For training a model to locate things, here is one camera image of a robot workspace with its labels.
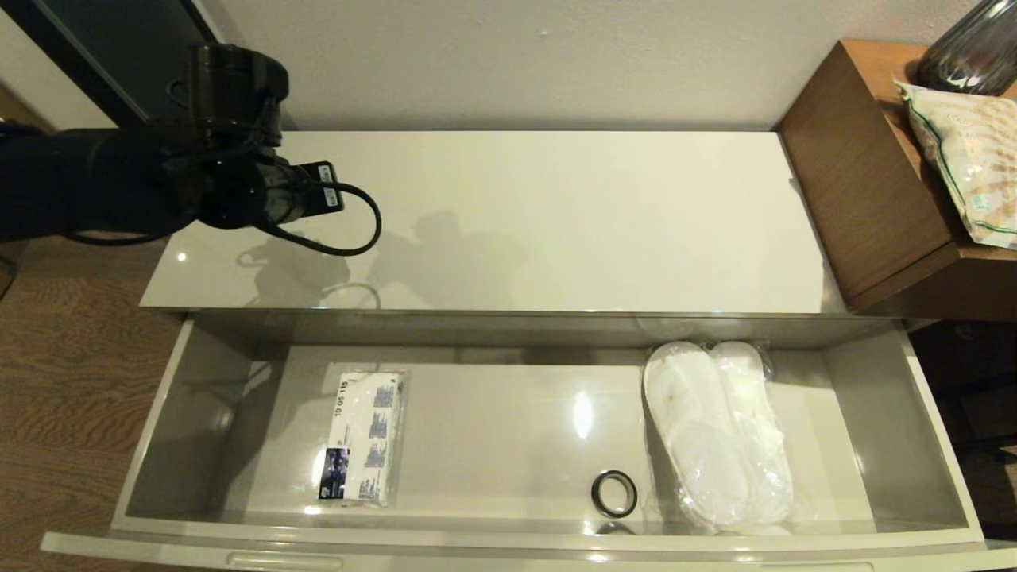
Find white slippers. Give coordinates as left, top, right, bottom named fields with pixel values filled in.
left=710, top=340, right=797, bottom=527
left=640, top=340, right=756, bottom=533

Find dark glass vase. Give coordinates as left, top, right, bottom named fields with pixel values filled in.
left=915, top=0, right=1017, bottom=97

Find green trimmed snack bag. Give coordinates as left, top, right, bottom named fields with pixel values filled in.
left=894, top=79, right=1017, bottom=252

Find glossy beige low cabinet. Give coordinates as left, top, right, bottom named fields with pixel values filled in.
left=139, top=129, right=932, bottom=350

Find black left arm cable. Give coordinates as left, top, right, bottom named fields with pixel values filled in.
left=62, top=180, right=383, bottom=257

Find brown wooden side table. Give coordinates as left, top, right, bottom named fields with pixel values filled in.
left=775, top=38, right=1017, bottom=321

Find beige cabinet drawer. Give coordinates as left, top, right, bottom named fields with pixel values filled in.
left=40, top=311, right=1017, bottom=572

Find dark glass door panel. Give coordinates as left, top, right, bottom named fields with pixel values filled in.
left=0, top=0, right=227, bottom=132

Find blue floral tissue pack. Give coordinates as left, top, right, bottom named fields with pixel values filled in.
left=317, top=369, right=408, bottom=508

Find black tape ring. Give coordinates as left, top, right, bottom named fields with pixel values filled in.
left=590, top=469, right=639, bottom=518

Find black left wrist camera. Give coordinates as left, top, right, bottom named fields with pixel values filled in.
left=294, top=160, right=345, bottom=215

